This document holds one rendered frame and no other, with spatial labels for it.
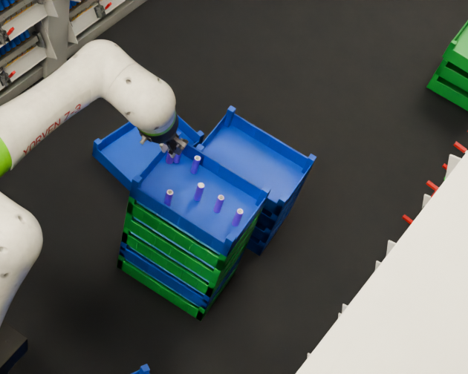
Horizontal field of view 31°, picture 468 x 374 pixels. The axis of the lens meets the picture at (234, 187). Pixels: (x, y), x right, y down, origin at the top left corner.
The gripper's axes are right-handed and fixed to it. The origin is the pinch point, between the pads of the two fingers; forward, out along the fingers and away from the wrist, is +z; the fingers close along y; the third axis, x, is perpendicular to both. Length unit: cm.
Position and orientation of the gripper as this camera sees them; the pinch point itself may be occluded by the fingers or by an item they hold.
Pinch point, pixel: (169, 146)
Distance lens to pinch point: 205.2
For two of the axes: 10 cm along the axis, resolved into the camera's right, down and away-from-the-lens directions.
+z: 0.4, 2.1, 9.8
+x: 5.3, -8.4, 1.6
